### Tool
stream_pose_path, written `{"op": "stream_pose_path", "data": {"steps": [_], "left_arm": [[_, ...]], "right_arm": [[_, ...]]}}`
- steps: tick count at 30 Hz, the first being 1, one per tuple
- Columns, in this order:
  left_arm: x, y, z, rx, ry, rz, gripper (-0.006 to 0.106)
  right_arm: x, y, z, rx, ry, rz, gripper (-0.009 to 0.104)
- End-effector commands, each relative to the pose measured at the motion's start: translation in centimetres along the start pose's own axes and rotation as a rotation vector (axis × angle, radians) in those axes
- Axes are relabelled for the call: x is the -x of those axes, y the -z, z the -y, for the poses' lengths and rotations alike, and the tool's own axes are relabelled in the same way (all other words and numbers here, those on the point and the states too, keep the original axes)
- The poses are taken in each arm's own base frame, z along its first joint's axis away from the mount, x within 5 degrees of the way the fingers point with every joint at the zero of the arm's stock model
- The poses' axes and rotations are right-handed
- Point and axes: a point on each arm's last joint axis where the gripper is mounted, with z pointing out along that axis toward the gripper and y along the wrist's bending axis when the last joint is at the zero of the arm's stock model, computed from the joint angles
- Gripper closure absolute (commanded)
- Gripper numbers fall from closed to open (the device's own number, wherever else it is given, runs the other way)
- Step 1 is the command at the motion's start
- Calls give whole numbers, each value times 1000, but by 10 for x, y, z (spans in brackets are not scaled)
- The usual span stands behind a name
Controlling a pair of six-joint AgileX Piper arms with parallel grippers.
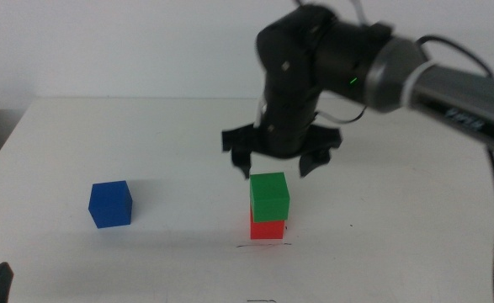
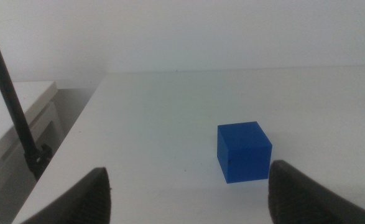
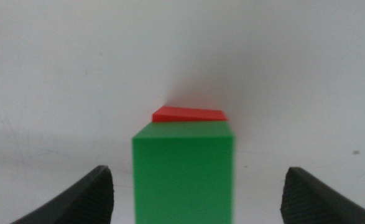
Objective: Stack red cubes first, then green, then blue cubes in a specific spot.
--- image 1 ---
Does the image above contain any blue cube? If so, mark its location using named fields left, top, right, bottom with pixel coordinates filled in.
left=88, top=180, right=133, bottom=230

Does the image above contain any green cube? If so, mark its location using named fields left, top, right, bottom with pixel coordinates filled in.
left=249, top=172, right=291, bottom=223

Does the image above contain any red cube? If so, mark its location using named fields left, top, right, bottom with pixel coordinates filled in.
left=249, top=205, right=286, bottom=240

